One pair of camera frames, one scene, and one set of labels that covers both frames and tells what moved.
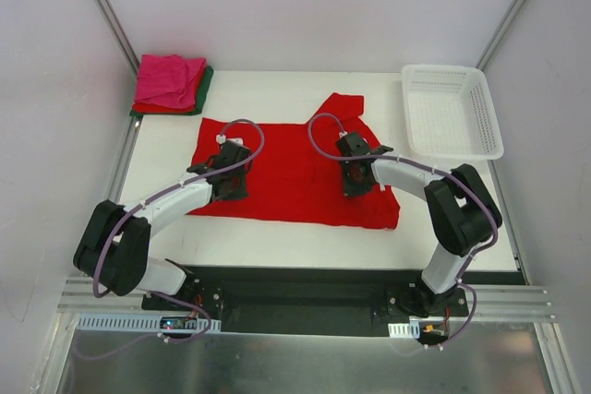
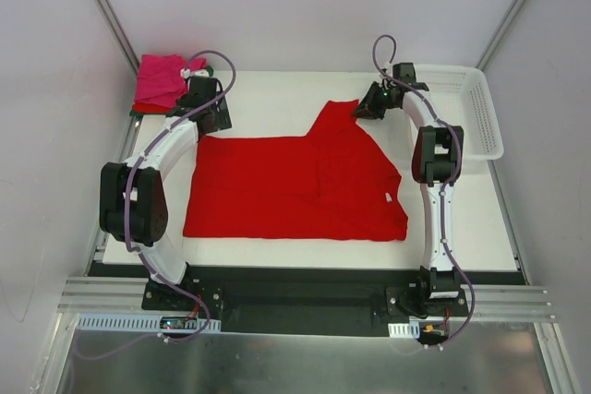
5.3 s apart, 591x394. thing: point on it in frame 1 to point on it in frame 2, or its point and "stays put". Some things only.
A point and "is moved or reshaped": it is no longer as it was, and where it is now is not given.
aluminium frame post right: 514,10 stays put
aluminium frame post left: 105,5 stays put
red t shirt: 296,169 is moved or reshaped
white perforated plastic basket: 451,114 stays put
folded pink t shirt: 168,78 stays put
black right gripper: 353,179 to 369,105
